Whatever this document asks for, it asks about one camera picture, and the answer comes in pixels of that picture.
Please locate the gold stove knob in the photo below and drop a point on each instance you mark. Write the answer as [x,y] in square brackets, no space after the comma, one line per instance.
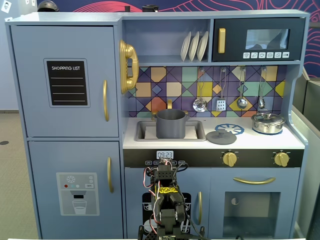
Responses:
[229,159]
[282,159]

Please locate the black shopping list chalkboard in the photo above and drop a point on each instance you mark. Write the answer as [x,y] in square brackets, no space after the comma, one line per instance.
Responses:
[67,85]

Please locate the white toy plate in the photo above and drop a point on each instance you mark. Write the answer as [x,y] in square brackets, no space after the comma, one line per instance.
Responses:
[193,47]
[202,46]
[185,47]

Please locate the shiny steel pot with lid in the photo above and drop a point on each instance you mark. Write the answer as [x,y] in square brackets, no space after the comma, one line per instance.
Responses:
[267,123]

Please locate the black floor disc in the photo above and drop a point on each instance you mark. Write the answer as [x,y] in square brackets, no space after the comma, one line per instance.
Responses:
[3,142]

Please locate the metal skimmer spoon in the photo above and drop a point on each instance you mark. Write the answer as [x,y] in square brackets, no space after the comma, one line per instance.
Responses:
[200,105]

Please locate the black round container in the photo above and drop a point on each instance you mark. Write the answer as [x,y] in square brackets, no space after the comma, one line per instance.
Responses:
[150,8]

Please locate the portrait paper on wall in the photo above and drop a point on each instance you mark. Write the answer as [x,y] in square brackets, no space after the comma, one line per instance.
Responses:
[6,7]

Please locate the metal whisk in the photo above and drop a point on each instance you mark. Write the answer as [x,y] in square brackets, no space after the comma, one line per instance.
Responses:
[261,102]

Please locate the blue toy kitchen unit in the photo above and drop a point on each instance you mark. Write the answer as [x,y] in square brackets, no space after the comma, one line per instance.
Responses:
[250,147]

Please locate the digital clock display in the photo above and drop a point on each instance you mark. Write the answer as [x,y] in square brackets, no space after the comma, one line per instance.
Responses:
[165,154]

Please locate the metal slotted spatula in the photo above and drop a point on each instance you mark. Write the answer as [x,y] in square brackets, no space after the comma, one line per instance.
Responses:
[221,105]

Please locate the black helmet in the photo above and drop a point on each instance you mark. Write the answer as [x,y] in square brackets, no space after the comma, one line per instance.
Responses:
[48,6]

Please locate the metal ladle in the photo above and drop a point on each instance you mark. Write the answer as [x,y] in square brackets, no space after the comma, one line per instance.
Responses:
[241,102]

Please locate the gray toy sink basin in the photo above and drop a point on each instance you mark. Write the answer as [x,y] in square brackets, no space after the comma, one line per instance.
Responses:
[200,131]

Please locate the blue fridge door with dispenser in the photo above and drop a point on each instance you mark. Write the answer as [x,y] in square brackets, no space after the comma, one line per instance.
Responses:
[45,160]

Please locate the gold toy faucet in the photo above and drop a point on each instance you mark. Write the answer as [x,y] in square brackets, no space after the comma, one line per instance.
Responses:
[169,103]

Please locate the gray partition cabinet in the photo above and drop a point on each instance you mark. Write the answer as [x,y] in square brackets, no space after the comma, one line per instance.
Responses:
[310,150]

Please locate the small black object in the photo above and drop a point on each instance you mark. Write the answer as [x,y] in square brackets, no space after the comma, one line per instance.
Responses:
[127,9]

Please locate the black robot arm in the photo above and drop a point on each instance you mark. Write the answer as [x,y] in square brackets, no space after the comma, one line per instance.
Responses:
[166,215]

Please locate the blue oven door with window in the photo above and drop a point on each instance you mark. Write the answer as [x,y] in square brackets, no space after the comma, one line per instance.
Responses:
[217,200]

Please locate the dark microwave door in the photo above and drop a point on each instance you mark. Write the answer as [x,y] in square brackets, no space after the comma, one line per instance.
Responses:
[235,40]

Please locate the blue cabinet door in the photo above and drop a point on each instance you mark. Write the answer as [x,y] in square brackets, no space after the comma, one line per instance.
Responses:
[132,182]

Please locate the grey robot wrist mount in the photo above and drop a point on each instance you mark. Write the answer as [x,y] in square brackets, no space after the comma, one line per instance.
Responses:
[221,138]

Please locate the gold toy telephone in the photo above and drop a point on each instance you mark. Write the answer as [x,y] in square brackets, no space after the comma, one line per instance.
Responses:
[128,50]

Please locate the gray plastic pot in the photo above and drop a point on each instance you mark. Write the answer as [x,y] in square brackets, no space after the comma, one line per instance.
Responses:
[171,125]

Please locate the blue fridge door with chalkboard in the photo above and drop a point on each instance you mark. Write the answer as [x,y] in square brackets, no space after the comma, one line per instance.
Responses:
[30,75]

